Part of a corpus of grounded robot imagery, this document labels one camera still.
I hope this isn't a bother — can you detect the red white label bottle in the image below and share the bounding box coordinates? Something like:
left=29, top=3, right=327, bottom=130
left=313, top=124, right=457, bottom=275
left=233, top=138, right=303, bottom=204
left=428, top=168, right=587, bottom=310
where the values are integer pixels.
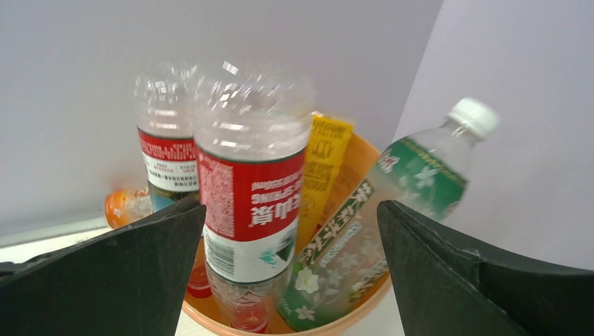
left=133, top=64, right=214, bottom=300

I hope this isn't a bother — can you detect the orange plastic bin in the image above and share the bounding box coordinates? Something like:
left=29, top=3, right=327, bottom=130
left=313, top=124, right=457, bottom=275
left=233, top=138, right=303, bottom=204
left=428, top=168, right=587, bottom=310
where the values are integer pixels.
left=182, top=134, right=390, bottom=335

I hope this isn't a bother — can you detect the green label clear bottle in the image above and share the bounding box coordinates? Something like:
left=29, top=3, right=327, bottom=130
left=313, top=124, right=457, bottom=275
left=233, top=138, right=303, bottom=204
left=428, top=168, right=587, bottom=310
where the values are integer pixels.
left=277, top=98, right=500, bottom=332

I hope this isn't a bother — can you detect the orange drink bottle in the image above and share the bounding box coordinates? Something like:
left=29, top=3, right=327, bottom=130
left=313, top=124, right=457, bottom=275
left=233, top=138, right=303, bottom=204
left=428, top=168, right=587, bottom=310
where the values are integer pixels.
left=104, top=187, right=153, bottom=229

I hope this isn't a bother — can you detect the red green label bottle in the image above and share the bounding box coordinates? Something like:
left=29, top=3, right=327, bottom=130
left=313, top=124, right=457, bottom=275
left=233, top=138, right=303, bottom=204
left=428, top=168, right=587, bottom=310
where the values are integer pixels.
left=193, top=62, right=315, bottom=333

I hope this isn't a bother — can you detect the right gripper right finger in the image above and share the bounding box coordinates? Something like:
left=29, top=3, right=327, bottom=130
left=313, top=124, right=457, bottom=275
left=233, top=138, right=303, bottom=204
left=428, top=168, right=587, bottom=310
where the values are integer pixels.
left=377, top=200, right=593, bottom=335

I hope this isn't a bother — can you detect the yellow juice bottle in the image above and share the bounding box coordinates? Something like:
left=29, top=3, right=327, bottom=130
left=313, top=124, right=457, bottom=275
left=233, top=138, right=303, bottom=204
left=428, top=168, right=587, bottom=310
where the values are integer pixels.
left=296, top=113, right=353, bottom=252

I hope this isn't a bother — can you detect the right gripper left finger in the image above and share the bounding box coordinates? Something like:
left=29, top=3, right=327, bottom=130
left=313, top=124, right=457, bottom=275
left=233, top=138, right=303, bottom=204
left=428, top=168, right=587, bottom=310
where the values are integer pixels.
left=1, top=197, right=207, bottom=335

